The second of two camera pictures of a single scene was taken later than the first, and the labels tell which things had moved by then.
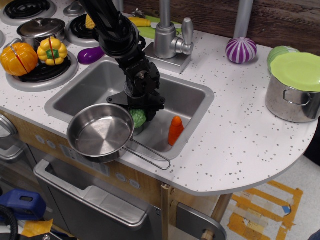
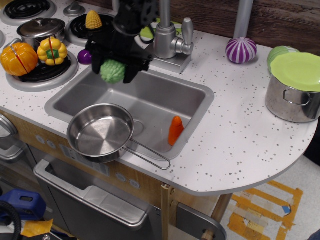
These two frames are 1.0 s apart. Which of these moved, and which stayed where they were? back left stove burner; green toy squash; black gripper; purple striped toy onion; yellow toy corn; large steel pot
Moved: black gripper; green toy squash
Stayed: yellow toy corn; purple striped toy onion; large steel pot; back left stove burner
